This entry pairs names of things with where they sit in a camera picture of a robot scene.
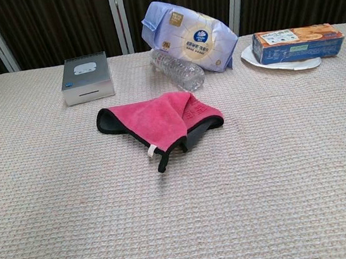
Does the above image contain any pink and black cloth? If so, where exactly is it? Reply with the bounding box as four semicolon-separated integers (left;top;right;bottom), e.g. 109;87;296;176
93;85;231;180

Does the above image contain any beige woven tablecloth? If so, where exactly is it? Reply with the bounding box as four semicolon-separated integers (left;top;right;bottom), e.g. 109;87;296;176
0;22;346;259

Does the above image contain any blue orange cookie box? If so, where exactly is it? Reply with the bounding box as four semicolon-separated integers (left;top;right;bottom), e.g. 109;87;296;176
250;20;346;68

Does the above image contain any lavender snack bag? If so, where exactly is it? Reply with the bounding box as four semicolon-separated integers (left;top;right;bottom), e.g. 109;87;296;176
137;0;243;83

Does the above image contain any silver earbuds box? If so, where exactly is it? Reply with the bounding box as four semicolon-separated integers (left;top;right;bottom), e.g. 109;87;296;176
57;50;117;108

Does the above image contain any white plate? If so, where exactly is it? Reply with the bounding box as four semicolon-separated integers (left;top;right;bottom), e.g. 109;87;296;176
238;35;324;78

